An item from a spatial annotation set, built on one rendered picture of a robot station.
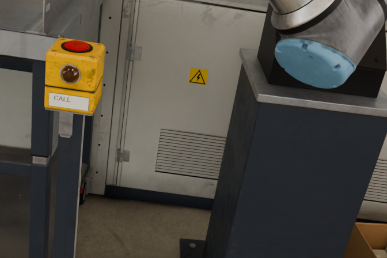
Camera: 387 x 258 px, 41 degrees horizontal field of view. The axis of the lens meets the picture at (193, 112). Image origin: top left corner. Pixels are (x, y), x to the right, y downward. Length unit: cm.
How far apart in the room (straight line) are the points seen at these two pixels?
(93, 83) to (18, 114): 114
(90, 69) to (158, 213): 123
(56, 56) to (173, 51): 95
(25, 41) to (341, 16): 61
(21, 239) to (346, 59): 103
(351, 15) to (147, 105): 99
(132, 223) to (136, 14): 75
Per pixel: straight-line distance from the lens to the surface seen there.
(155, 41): 173
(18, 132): 199
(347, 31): 100
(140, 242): 185
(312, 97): 124
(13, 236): 159
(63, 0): 121
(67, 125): 90
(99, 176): 201
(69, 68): 82
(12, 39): 109
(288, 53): 101
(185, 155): 191
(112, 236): 186
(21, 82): 189
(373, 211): 214
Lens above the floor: 119
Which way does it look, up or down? 25 degrees down
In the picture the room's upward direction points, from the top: 10 degrees clockwise
